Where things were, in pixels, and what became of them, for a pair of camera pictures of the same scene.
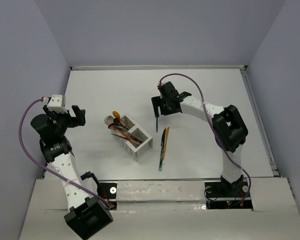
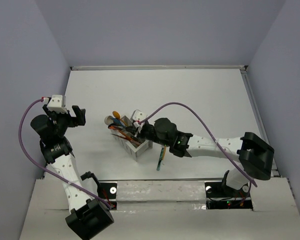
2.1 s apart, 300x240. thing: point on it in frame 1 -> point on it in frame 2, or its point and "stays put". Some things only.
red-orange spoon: x=112 y=127 stays put
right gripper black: x=158 y=100 -> x=140 y=134
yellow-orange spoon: x=116 y=114 stays put
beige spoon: x=108 y=120 stays put
